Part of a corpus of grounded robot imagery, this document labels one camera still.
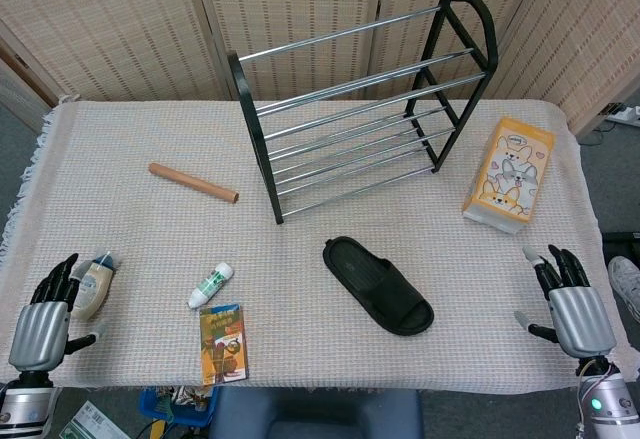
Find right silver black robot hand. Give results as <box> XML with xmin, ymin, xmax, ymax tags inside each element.
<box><xmin>514</xmin><ymin>244</ymin><xmax>617</xmax><ymax>360</ymax></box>

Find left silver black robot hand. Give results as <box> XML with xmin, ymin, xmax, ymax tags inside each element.
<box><xmin>8</xmin><ymin>253</ymin><xmax>109</xmax><ymax>373</ymax></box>

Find black slipper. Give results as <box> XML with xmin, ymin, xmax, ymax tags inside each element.
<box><xmin>322</xmin><ymin>236</ymin><xmax>435</xmax><ymax>337</ymax></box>

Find black chrome shoe rack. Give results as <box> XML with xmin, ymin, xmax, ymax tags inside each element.
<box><xmin>227</xmin><ymin>0</ymin><xmax>499</xmax><ymax>225</ymax></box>

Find white sneaker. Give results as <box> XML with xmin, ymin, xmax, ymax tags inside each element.
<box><xmin>607</xmin><ymin>255</ymin><xmax>640</xmax><ymax>323</ymax></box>

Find beige squeeze sauce bottle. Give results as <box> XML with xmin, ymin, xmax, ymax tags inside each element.
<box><xmin>67</xmin><ymin>248</ymin><xmax>121</xmax><ymax>323</ymax></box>

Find green white paper box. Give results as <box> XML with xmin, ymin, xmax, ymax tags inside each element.
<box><xmin>58</xmin><ymin>400</ymin><xmax>121</xmax><ymax>439</ymax></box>

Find blue plastic basket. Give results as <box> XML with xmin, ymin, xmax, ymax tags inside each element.
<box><xmin>138</xmin><ymin>386</ymin><xmax>216</xmax><ymax>429</ymax></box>

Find beige woven tablecloth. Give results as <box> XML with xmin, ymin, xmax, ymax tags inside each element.
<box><xmin>0</xmin><ymin>96</ymin><xmax>634</xmax><ymax>393</ymax></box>

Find corgi print tissue pack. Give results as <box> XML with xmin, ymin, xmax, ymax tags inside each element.
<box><xmin>461</xmin><ymin>116</ymin><xmax>557</xmax><ymax>235</ymax></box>

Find colourful snack packet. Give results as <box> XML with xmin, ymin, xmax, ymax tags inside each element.
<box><xmin>157</xmin><ymin>387</ymin><xmax>214</xmax><ymax>413</ymax></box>

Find white green small bottle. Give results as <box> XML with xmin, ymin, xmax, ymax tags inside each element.
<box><xmin>187</xmin><ymin>262</ymin><xmax>235</xmax><ymax>309</ymax></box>

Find orange green snack box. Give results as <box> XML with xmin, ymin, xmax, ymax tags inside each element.
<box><xmin>198</xmin><ymin>303</ymin><xmax>250</xmax><ymax>386</ymax></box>

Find white power strip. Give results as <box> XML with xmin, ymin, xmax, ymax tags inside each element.
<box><xmin>607</xmin><ymin>103</ymin><xmax>640</xmax><ymax>128</ymax></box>

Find wooden rolling pin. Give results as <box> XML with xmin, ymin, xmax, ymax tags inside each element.
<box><xmin>148</xmin><ymin>162</ymin><xmax>240</xmax><ymax>205</ymax></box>

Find blue padded chair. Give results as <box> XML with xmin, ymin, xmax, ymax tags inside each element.
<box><xmin>208</xmin><ymin>386</ymin><xmax>425</xmax><ymax>439</ymax></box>

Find woven folding screen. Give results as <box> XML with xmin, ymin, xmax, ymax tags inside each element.
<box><xmin>0</xmin><ymin>0</ymin><xmax>640</xmax><ymax>138</ymax></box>

